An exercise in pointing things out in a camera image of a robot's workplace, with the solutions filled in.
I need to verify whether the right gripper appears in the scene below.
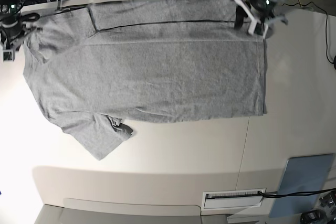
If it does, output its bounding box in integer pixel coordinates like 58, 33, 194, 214
1, 20, 42, 51

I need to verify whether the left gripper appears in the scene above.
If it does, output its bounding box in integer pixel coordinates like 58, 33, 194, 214
233, 0, 288, 38

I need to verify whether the grey T-shirt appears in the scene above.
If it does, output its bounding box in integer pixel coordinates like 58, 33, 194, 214
23, 0, 265, 160

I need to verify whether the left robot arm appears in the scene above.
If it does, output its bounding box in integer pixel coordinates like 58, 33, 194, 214
233, 0, 288, 38

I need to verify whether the blue-grey panel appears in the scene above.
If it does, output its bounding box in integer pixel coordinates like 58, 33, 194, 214
269, 154, 334, 218

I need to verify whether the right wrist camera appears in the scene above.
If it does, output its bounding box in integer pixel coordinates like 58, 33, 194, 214
2, 49, 15, 62

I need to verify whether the black side cable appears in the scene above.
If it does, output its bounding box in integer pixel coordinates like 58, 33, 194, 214
283, 1, 336, 65

